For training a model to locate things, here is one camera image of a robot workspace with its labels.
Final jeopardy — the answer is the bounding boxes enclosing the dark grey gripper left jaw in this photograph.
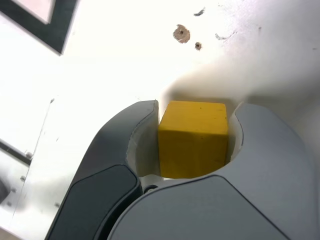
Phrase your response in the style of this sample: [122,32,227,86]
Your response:
[46,99,161,240]

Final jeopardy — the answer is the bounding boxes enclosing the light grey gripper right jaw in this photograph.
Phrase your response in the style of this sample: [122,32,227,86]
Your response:
[106,100,320,240]

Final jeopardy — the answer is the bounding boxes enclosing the yellow cube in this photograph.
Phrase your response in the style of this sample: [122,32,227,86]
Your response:
[157,100,230,180]

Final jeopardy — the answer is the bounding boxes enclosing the black tape square outline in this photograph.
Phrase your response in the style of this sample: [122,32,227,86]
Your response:
[0,0,81,56]

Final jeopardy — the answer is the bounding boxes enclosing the black tape strip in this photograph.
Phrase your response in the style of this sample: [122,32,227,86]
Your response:
[0,139,33,166]

